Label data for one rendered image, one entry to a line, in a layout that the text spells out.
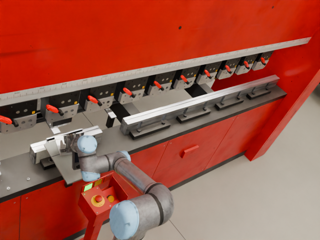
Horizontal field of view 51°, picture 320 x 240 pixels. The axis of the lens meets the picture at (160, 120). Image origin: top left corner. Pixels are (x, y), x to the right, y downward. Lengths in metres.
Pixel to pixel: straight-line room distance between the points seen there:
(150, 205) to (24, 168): 0.88
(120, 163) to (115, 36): 0.54
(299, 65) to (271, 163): 1.21
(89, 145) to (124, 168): 0.17
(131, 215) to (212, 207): 2.06
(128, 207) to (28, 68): 0.65
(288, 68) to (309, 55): 0.22
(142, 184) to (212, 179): 2.06
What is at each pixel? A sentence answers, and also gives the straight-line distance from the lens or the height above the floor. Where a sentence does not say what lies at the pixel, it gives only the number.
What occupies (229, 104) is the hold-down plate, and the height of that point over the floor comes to 0.90.
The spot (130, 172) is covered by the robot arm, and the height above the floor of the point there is 1.29.
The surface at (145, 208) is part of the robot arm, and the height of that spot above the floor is 1.42.
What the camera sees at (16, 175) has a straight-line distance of 1.81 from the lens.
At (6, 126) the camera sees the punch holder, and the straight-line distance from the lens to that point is 1.54.
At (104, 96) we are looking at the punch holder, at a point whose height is 1.26.
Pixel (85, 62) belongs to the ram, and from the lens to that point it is 1.49.
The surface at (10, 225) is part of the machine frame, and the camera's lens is 2.00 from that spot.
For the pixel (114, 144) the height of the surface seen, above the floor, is 0.87.
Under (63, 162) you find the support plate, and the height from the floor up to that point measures 1.00.
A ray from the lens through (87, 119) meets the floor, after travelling 3.38.
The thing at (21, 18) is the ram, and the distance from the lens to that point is 1.26.
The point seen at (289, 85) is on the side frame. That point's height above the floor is 0.95.
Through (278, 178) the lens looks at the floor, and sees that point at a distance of 3.77.
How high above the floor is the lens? 2.34
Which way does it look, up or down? 40 degrees down
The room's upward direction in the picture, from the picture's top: 22 degrees clockwise
